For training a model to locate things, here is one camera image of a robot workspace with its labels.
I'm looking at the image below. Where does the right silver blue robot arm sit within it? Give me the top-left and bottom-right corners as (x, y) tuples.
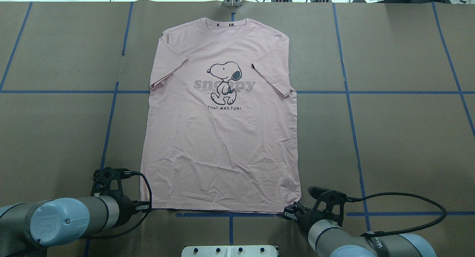
(283, 202), (436, 257)

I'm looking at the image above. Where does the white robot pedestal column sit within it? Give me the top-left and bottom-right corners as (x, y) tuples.
(181, 245), (279, 257)

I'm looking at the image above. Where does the black braided camera cable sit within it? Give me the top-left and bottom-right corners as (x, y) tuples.
(87, 171), (153, 239)
(345, 192), (447, 238)

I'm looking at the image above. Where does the black braided camera cable right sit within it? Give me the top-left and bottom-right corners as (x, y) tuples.
(345, 192), (447, 238)

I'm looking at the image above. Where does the pink Snoopy t-shirt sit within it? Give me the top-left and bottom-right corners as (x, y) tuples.
(141, 17), (301, 213)

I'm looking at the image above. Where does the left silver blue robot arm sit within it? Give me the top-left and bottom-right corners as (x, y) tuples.
(0, 195), (150, 257)

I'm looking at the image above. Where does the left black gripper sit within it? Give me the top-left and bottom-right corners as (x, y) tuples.
(128, 201), (152, 215)

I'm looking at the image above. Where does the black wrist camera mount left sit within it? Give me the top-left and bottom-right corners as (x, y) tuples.
(90, 167), (135, 198)

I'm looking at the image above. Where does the black braided camera cable left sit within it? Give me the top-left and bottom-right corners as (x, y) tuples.
(87, 171), (153, 239)

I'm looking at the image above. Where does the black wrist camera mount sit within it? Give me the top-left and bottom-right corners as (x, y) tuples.
(90, 167), (135, 198)
(308, 186), (348, 227)

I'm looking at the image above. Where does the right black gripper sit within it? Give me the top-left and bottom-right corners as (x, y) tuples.
(283, 202), (316, 228)

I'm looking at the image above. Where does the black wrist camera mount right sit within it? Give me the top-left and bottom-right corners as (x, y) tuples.
(308, 186), (348, 227)

